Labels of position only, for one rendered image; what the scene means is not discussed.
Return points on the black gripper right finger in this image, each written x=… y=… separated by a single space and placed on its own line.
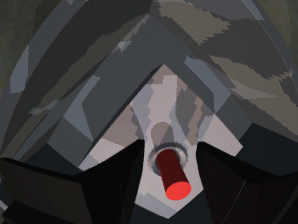
x=239 y=193

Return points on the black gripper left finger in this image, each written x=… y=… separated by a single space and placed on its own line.
x=105 y=194

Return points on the dark red peg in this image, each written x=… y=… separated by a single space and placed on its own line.
x=173 y=177

